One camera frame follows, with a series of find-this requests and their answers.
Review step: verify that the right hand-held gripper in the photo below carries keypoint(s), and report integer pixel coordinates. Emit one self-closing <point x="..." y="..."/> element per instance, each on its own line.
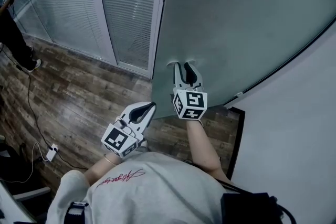
<point x="190" y="102"/>

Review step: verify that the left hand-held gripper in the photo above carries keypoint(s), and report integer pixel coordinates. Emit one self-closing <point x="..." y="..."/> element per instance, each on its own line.
<point x="118" y="139"/>

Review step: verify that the frosted glass door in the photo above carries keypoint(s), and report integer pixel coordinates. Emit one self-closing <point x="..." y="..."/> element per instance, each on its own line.
<point x="236" y="21"/>

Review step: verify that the person's left forearm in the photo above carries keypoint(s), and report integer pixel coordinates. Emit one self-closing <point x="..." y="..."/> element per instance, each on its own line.
<point x="101" y="169"/>

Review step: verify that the person's right forearm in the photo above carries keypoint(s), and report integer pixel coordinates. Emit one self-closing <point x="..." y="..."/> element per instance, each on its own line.
<point x="204" y="149"/>

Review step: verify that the person's white shoe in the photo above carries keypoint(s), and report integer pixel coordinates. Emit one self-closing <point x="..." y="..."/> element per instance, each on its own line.
<point x="143" y="144"/>

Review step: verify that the black baseboard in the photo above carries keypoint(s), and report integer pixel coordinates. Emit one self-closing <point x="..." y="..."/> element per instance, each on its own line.
<point x="236" y="139"/>

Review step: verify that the person's grey shirt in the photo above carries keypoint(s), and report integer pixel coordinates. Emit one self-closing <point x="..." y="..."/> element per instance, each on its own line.
<point x="157" y="191"/>

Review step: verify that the glass pane with white blinds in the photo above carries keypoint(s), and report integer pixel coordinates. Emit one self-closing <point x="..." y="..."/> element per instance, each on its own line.
<point x="131" y="8"/>
<point x="23" y="15"/>
<point x="65" y="0"/>

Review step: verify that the white power strip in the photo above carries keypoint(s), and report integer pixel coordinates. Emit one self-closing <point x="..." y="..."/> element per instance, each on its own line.
<point x="51" y="152"/>

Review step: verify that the black office chair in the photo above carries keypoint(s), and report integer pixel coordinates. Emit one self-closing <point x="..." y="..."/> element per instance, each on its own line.
<point x="15" y="160"/>

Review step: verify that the black pouch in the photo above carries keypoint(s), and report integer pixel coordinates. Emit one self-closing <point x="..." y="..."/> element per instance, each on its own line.
<point x="249" y="209"/>

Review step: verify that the white desk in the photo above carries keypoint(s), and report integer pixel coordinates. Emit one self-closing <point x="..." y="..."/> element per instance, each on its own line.
<point x="13" y="204"/>

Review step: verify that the white partition frame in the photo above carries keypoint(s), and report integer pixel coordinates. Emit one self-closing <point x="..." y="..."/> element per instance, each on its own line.
<point x="104" y="8"/>

